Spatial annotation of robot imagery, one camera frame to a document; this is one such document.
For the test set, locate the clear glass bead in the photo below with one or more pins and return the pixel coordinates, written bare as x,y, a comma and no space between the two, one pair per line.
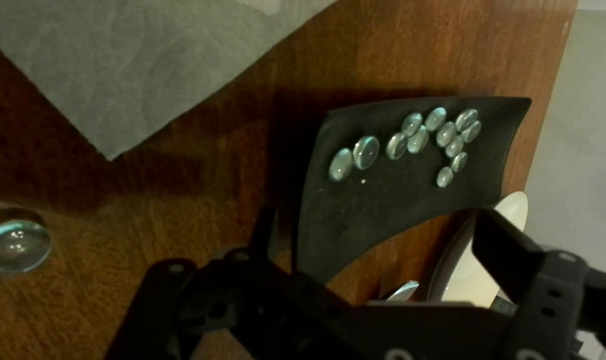
467,119
436,119
455,147
367,153
470,130
458,163
446,135
341,165
14,241
412,124
418,139
445,177
396,147

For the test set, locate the white shallow bowl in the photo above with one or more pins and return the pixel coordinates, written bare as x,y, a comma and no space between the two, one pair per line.
463,280

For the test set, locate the black rectangular plate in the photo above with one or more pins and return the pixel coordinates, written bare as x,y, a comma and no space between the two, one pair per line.
394,193

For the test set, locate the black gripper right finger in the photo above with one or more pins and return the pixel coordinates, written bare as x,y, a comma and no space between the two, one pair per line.
562,307

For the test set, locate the white paper sheet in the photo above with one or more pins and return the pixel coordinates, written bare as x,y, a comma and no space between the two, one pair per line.
114,67

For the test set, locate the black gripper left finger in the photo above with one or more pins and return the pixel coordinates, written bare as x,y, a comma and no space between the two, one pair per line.
248,307

